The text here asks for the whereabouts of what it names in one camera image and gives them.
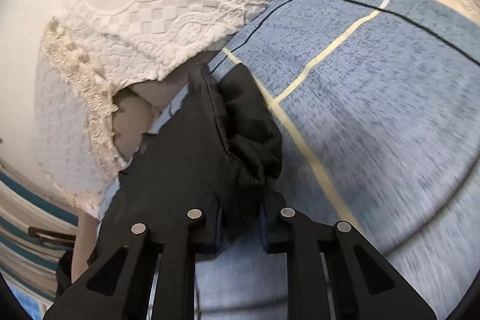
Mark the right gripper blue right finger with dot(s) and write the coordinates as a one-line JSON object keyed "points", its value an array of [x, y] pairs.
{"points": [[264, 226]]}

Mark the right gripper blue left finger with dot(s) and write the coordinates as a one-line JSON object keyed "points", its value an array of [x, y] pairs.
{"points": [[218, 229]]}

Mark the black garment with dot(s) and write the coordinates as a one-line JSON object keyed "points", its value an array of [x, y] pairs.
{"points": [[221, 145]]}

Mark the blue checked bed sheet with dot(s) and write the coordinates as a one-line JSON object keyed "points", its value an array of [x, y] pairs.
{"points": [[374, 112]]}

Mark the striped teal hanging cloth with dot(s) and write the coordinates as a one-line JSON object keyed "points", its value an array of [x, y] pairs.
{"points": [[35, 234]]}

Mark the blue quilted lace pillow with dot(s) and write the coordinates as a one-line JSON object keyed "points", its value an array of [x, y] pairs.
{"points": [[62, 62]]}

